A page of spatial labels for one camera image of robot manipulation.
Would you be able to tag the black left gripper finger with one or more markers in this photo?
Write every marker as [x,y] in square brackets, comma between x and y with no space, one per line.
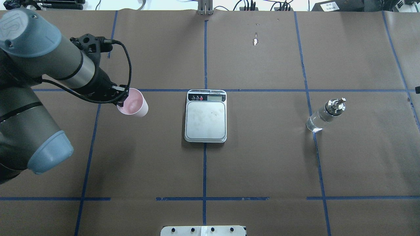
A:
[121,101]

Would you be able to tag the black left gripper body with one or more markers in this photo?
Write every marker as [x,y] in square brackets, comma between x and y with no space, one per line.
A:
[101,84]

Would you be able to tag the pink plastic cup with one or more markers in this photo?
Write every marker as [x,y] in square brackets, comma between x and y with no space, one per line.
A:
[135,104]

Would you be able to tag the clear glass sauce bottle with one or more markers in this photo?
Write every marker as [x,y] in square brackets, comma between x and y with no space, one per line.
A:
[326,114]

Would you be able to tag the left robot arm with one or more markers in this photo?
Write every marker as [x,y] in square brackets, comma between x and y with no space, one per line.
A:
[34,51]

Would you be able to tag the digital kitchen scale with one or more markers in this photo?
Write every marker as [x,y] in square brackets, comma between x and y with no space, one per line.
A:
[206,116]

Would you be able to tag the black box with label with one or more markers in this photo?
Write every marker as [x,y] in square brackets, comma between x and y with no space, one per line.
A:
[340,5]

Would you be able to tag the aluminium frame post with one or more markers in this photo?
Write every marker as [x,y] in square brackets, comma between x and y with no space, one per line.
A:
[205,7]

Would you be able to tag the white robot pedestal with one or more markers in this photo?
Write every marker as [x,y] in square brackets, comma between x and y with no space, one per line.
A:
[219,230]

